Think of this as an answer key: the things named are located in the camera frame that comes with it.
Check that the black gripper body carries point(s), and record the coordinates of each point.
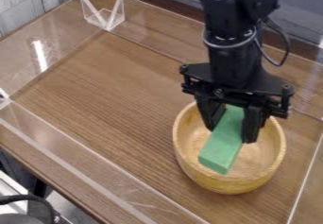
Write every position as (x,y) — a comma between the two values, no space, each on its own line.
(233,75)

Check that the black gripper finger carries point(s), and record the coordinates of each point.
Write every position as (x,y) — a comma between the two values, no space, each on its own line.
(254,120)
(211,109)

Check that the green rectangular block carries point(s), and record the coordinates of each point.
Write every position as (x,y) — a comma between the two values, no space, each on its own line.
(222,147)

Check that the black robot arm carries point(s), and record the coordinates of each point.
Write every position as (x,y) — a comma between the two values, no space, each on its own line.
(230,18)

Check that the brown wooden bowl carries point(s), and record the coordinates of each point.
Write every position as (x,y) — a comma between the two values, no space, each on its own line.
(256,165)

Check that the black metal stand base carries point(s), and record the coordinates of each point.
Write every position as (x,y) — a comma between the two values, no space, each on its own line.
(45,213)

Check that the clear acrylic tray wall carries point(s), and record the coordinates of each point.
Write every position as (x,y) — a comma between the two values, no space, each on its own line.
(89,101)

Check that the clear acrylic corner bracket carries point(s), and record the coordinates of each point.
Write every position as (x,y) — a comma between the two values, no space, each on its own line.
(105,18)

